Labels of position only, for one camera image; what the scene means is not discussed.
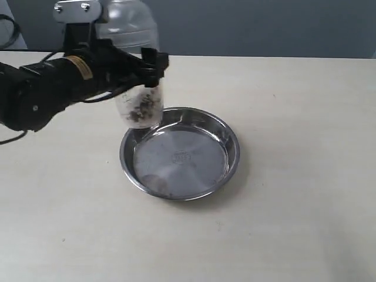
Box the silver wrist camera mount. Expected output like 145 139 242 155
53 0 103 24

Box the round stainless steel pan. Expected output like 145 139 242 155
119 107 240 202

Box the clear plastic shaker bottle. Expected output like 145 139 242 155
97 1 164 129

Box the black cable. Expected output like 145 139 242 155
0 13 136 146

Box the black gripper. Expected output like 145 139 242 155
63 23 169 97

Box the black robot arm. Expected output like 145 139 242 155
1 23 169 132

